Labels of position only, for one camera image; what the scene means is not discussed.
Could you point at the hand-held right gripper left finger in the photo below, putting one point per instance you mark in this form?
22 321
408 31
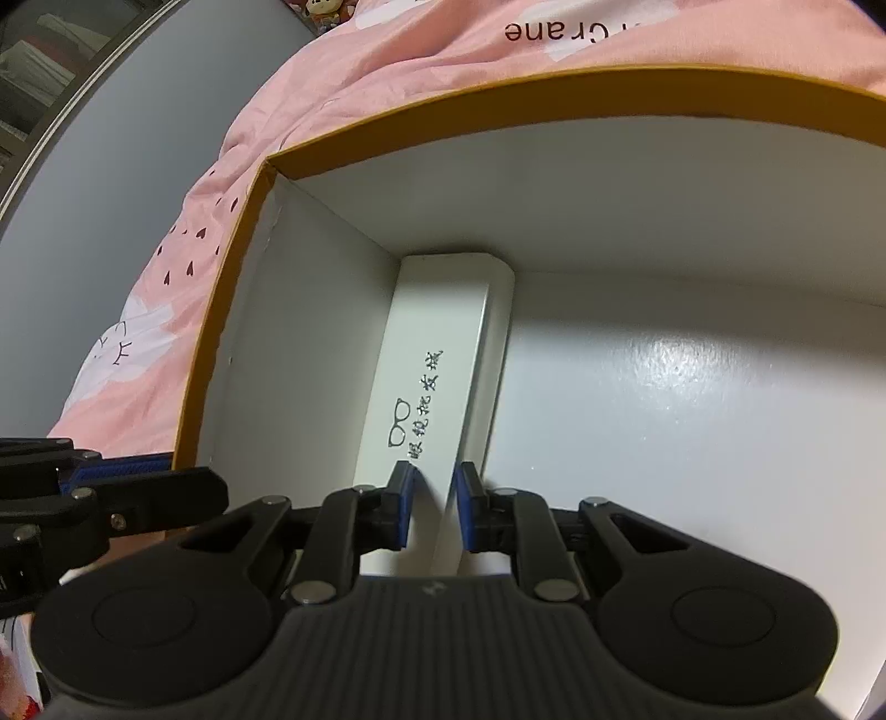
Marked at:
403 509

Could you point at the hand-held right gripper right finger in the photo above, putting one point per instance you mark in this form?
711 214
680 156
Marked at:
468 509

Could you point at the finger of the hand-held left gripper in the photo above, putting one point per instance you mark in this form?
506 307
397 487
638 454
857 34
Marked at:
118 473
166 495

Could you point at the white glasses case box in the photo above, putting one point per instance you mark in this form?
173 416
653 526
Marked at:
432 346

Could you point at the orange cardboard box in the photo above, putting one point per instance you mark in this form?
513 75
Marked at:
657 415

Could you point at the silver framed cabinet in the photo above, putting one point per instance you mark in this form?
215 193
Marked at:
48 62

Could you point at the pink printed blanket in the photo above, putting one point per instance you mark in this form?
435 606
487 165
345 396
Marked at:
387 48

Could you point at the small colourful plush toy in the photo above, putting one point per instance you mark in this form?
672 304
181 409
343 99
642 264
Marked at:
318 10

